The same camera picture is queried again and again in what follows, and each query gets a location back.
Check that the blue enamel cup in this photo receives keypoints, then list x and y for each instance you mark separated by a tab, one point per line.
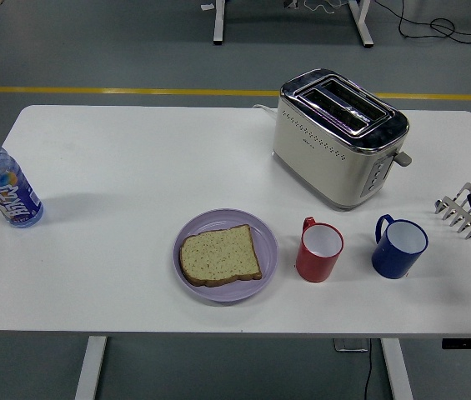
393	260

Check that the red cup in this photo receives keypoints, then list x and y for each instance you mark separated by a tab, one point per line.
314	266

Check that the bread slice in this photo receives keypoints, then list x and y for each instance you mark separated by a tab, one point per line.
218	256

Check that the metal toast rack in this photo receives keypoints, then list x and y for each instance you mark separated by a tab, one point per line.
456	212

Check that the cream chrome toaster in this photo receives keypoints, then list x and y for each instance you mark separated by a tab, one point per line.
322	166

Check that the grey box under table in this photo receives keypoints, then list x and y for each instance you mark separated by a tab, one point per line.
349	345

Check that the purple plate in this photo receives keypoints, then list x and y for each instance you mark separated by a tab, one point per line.
266	250

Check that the white background table leg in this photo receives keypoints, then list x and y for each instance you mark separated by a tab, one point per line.
362	23
219	21

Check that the white paper scrap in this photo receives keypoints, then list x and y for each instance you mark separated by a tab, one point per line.
207	6

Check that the blue-capped water bottle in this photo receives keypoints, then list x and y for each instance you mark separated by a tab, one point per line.
10	196

